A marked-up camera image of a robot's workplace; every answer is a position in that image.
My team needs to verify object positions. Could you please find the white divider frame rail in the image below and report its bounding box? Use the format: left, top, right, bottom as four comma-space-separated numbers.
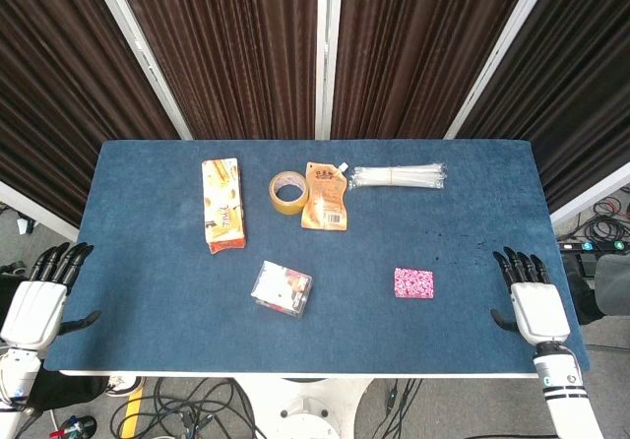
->
549, 160, 630, 226
0, 179, 81, 242

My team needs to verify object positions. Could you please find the black power strip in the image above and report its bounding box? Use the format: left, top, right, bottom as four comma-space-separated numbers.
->
557, 240, 630, 255

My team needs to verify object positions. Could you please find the blue table cloth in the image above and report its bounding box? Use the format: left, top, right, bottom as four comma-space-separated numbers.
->
44, 138, 594, 374

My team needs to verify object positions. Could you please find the white pedestal base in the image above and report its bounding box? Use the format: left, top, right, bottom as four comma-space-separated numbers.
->
234, 376, 376, 439

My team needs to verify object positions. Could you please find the brown pleated divider panel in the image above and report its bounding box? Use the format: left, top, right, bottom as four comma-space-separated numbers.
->
457, 0, 630, 215
0, 0, 181, 229
328, 0, 536, 141
111, 0, 322, 141

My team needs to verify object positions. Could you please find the grey chair seat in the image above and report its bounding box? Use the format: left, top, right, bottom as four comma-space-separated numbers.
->
594, 253, 630, 316

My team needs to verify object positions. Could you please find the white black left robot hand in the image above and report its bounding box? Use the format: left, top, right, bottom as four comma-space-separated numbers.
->
0, 241, 103, 354

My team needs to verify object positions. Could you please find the white divider frame post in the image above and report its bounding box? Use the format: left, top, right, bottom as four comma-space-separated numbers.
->
442, 0, 561, 141
86, 0, 194, 141
313, 0, 345, 141

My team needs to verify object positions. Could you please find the white black sneaker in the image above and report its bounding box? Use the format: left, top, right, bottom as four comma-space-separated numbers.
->
104, 374, 147, 400

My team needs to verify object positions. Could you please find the pink patterned packet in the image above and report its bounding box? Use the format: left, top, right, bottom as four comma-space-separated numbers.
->
393, 267, 436, 300

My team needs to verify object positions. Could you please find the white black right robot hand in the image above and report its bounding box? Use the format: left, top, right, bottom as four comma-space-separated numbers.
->
490, 246, 572, 347

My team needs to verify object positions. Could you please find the orange snack box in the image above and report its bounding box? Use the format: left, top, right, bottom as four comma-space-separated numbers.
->
200, 157, 248, 256

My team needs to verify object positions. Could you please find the black floor cable tangle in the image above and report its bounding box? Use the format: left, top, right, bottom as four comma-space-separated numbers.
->
377, 378, 425, 439
565, 196, 630, 244
109, 377, 259, 439

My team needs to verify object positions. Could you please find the yellow packing tape roll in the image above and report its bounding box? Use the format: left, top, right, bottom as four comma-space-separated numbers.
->
268, 171, 311, 212

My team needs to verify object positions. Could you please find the yellow floor tape strip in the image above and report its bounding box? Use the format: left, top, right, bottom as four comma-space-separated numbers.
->
119, 389, 145, 439

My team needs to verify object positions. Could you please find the clear plastic capsule box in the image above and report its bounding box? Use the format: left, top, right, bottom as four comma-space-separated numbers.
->
249, 259, 315, 318

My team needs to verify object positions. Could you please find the orange spout pouch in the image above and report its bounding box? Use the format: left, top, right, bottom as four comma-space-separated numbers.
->
300, 160, 352, 232

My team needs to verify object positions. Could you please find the bundle of wrapped white straws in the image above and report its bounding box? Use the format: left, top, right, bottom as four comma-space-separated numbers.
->
347, 162, 449, 191

